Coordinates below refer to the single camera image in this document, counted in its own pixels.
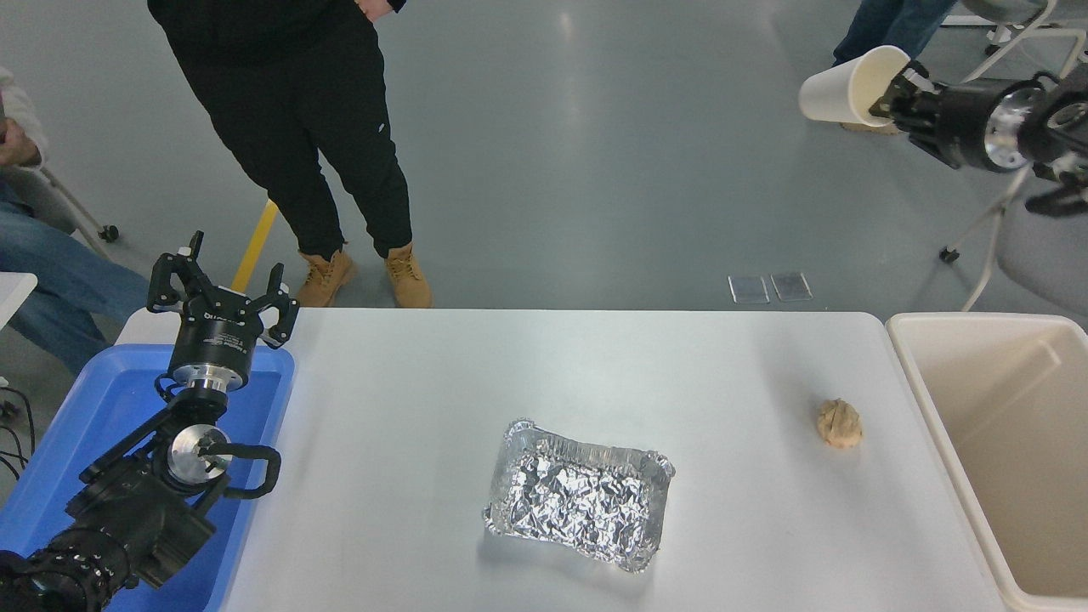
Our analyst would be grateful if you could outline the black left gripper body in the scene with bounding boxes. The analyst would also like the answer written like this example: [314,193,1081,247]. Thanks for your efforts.
[170,287,266,375]

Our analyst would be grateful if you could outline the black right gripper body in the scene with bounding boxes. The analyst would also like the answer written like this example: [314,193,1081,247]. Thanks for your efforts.
[899,83,1006,171]

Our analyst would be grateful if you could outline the white paper cup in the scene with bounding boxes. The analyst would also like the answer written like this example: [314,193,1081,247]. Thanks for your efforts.
[798,45,912,128]

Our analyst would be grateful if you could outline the seated person's hand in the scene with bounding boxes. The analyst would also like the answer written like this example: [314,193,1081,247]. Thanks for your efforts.
[0,119,43,167]

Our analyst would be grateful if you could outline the walking person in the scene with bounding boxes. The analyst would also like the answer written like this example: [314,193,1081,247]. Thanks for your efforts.
[833,0,957,135]

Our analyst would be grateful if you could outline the wheeled chair under person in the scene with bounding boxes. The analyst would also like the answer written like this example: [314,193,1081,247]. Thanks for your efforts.
[17,166,120,264]

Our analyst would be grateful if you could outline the seated person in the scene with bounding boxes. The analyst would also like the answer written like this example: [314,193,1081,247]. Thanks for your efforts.
[0,68,158,375]

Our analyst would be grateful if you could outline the blue plastic tray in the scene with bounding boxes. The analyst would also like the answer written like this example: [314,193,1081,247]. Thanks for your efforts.
[0,343,297,612]

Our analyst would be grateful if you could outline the small white side table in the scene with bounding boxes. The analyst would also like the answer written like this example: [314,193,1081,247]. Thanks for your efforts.
[0,272,40,331]

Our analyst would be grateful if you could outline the standing person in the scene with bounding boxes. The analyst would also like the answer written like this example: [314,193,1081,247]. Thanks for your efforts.
[146,0,434,309]

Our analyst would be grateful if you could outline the crumpled tan paper ball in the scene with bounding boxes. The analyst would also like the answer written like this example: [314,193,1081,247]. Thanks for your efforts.
[817,399,864,449]

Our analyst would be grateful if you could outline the large pale plastic bin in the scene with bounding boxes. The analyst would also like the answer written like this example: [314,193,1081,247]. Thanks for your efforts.
[886,311,1088,612]

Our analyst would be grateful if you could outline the crumpled silver foil tray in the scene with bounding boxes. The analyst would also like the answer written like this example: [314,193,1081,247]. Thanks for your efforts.
[483,416,677,573]

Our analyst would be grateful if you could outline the white wheeled chair frame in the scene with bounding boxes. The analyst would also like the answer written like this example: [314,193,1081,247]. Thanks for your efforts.
[939,0,1088,86]

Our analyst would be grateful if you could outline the grey chair with white frame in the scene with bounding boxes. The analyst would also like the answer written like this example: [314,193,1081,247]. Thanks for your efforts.
[939,166,1088,317]

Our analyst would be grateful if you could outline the black floor cables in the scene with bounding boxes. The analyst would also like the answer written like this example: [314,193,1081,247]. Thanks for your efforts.
[0,382,37,481]

